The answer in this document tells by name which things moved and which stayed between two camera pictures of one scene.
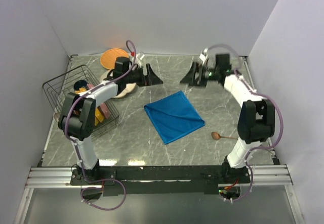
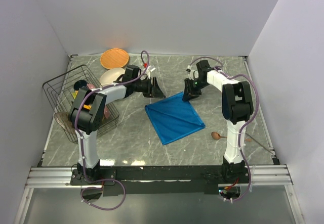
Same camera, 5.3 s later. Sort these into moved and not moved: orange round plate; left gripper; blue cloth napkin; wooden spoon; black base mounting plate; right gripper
Moved: left gripper; right gripper
Not moved: black base mounting plate; wooden spoon; blue cloth napkin; orange round plate
